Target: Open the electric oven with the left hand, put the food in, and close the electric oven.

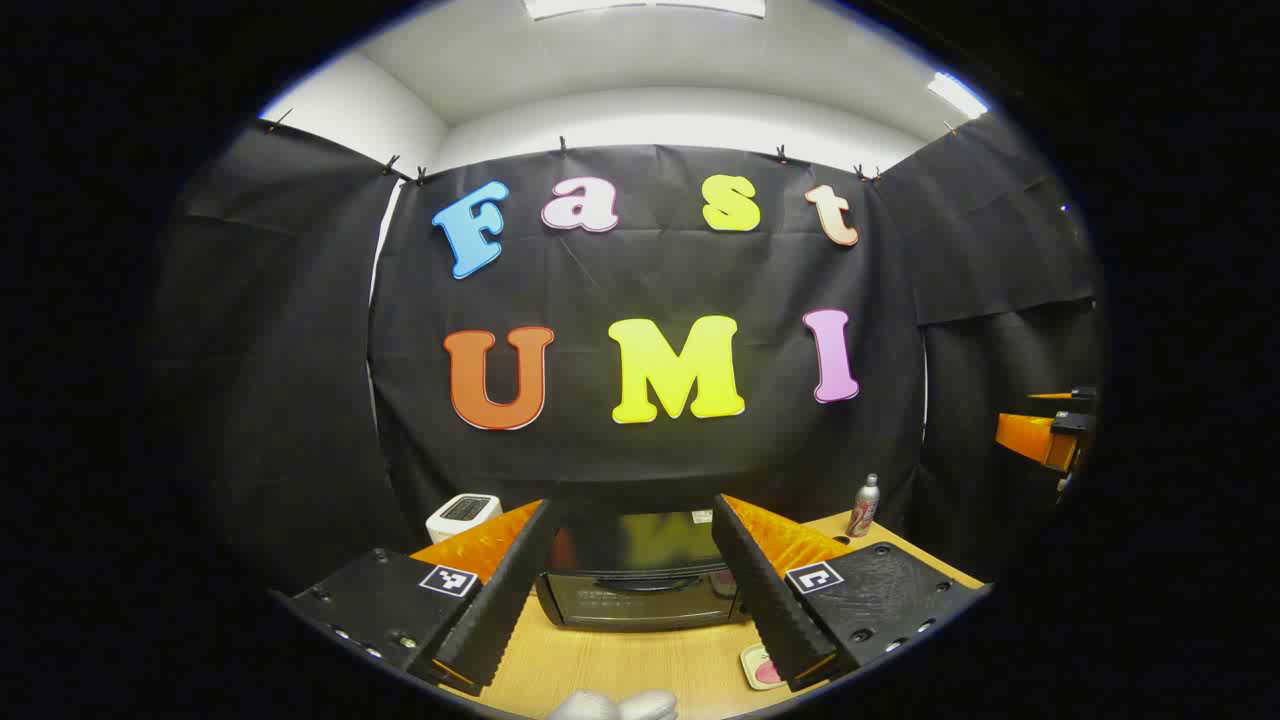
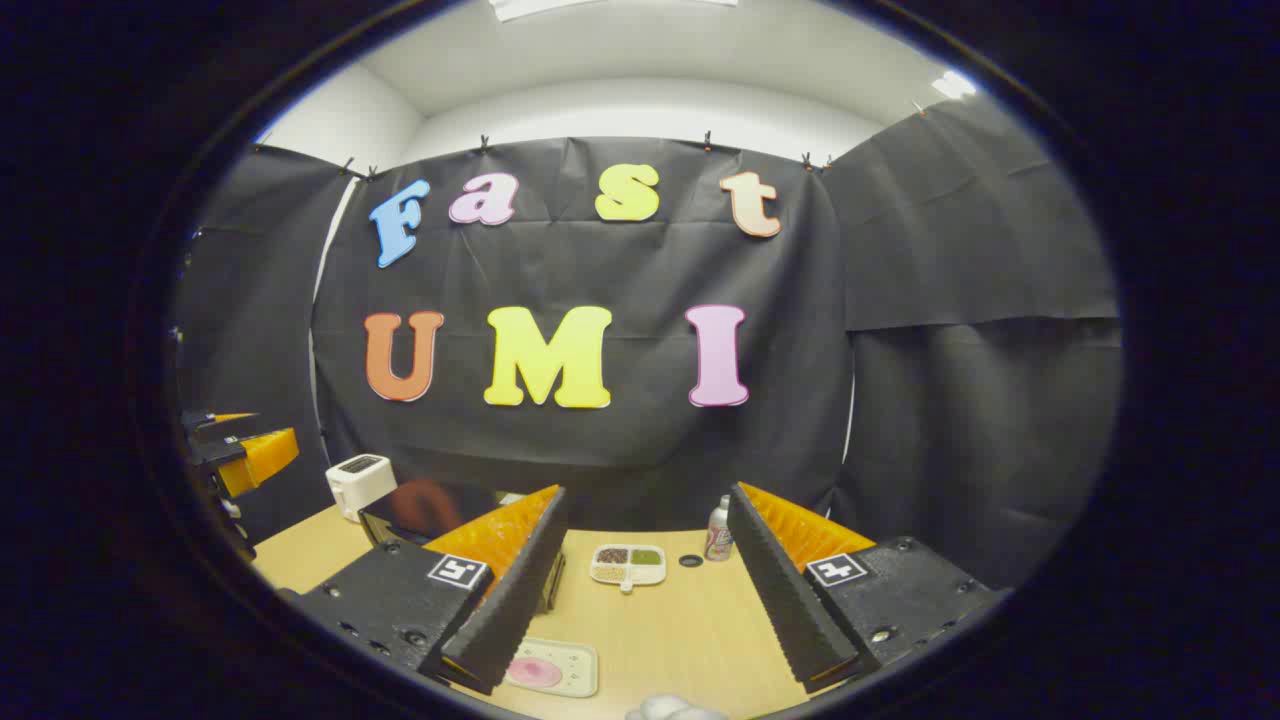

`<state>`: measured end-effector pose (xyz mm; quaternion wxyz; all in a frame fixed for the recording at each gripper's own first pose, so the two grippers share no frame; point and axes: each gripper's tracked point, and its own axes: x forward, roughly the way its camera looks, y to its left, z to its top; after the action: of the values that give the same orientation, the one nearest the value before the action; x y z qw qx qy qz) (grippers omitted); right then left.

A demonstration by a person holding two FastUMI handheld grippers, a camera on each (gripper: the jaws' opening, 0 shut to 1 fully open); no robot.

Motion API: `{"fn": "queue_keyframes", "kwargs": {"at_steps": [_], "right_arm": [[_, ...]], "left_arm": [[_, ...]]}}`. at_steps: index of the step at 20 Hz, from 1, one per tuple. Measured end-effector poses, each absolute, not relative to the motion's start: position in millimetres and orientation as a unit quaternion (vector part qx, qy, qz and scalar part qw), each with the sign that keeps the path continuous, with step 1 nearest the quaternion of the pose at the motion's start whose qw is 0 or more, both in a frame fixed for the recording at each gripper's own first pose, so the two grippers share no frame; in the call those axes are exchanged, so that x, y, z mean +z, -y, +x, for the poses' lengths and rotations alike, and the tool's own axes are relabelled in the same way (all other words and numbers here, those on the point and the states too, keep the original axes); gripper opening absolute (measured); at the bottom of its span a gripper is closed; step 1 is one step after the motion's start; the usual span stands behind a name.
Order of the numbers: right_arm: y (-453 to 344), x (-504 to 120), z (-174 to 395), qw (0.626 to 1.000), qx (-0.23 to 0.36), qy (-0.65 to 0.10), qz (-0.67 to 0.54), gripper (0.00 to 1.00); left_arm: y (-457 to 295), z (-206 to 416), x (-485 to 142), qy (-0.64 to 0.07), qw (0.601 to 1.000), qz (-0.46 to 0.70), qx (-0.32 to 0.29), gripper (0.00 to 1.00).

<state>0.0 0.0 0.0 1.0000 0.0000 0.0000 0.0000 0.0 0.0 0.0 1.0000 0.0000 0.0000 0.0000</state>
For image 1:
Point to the silver drink bottle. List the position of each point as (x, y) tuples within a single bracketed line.
[(863, 510)]

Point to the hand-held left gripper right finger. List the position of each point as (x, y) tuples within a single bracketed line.
[(770, 600)]

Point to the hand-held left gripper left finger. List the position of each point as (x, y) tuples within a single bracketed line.
[(505, 600)]

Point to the ceiling light panel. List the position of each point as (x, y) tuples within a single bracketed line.
[(957, 95), (645, 7)]

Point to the black backdrop cloth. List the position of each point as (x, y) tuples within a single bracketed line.
[(650, 270)]

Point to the black electric oven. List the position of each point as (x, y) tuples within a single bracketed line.
[(640, 595)]

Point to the white toaster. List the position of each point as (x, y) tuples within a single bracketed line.
[(462, 515)]

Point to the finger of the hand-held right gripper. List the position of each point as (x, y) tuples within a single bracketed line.
[(1075, 396), (1025, 432)]

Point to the plate of pink food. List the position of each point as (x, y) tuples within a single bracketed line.
[(760, 668)]

